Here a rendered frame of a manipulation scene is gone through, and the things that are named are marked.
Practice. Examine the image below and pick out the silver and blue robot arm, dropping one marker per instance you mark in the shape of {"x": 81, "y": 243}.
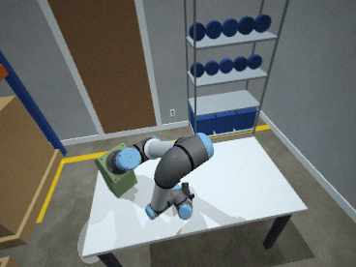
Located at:
{"x": 175, "y": 163}

